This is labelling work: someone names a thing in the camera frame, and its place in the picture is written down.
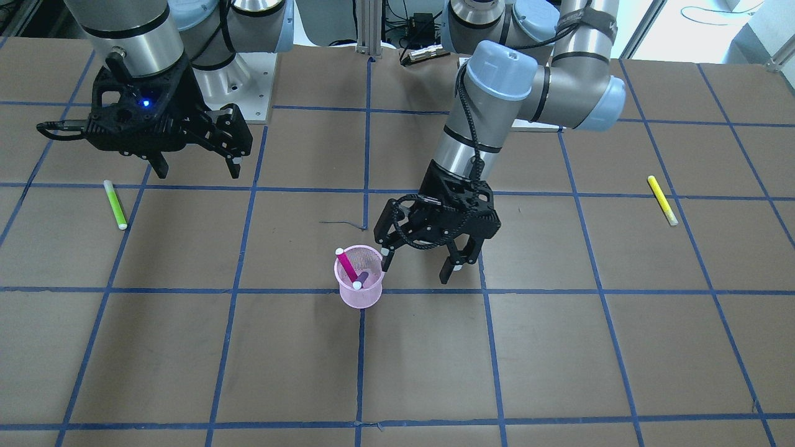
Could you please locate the yellow highlighter pen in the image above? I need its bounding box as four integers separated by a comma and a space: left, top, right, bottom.
647, 175, 679, 227

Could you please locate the aluminium frame post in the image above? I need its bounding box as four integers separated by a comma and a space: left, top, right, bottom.
354, 0, 384, 60

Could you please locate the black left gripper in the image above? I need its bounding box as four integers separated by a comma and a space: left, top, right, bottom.
374, 161, 501, 284

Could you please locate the pink highlighter pen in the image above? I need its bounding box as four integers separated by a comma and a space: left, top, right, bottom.
335, 247, 358, 283

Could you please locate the purple highlighter pen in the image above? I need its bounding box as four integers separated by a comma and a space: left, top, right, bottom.
352, 271, 369, 291

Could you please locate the pink mesh cup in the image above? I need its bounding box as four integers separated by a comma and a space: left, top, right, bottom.
334, 245, 385, 309

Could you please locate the green highlighter pen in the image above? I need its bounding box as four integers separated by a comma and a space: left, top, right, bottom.
102, 180, 128, 231

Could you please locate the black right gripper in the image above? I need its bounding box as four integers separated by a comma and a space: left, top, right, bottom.
36, 53, 253, 179

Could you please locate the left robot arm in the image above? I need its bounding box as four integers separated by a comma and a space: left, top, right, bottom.
375, 1, 627, 283

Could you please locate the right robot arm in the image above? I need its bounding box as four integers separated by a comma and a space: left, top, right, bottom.
37, 1, 295, 179

